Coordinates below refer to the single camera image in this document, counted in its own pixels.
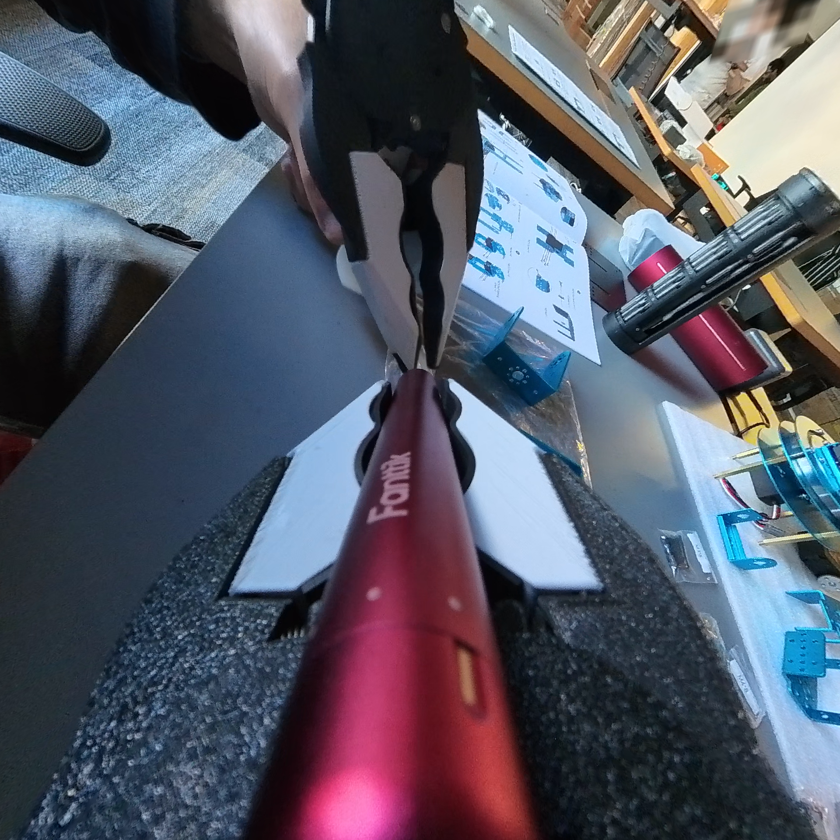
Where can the large clear plastic bag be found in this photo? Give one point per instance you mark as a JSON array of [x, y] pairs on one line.
[[463, 341]]

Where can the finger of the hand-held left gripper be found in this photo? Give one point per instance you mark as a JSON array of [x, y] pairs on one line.
[[380, 262], [453, 249]]

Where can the person's left forearm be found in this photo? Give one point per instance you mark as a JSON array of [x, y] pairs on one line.
[[164, 52]]

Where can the person's left hand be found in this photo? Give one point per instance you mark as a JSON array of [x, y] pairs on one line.
[[275, 79]]

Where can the white instruction manual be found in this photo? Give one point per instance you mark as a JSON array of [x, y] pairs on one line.
[[544, 216]]

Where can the storage shelf with boxes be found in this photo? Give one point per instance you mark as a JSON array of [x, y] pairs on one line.
[[630, 39]]

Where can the white foam sheet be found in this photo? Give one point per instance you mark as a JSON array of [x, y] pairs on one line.
[[722, 623]]

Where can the small blue U bracket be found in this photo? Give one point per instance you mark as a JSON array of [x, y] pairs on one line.
[[741, 525]]

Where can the crumpled white plastic bag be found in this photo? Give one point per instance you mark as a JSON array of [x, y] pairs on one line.
[[646, 229]]

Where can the black cylindrical bit holder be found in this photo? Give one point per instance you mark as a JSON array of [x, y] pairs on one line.
[[722, 262]]

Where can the red cylindrical screwdriver case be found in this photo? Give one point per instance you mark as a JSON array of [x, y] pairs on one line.
[[715, 348]]

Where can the grey desk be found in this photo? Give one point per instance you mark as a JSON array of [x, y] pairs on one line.
[[164, 394]]

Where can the person's clothed body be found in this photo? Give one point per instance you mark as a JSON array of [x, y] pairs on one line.
[[79, 295]]

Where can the blue holed U bracket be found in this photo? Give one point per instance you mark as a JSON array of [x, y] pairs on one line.
[[807, 663]]

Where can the wood-edged table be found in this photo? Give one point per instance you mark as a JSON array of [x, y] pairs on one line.
[[499, 52]]

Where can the white printed paper sheet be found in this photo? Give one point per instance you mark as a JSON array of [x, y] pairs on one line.
[[571, 85]]

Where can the black office chair with armrests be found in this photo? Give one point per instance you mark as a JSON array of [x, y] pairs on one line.
[[52, 111]]

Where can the wooden side table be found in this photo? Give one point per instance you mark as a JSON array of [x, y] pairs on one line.
[[797, 312]]

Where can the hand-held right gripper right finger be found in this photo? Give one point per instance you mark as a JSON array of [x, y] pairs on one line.
[[525, 518]]

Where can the pile of small hardware bags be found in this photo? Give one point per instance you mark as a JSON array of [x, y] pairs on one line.
[[745, 689]]

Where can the round blue robot base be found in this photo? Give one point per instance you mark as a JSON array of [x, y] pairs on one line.
[[800, 472]]

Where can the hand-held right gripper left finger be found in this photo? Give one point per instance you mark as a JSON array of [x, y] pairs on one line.
[[295, 518]]

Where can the white divider panel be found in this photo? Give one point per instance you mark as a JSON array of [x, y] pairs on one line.
[[787, 111]]

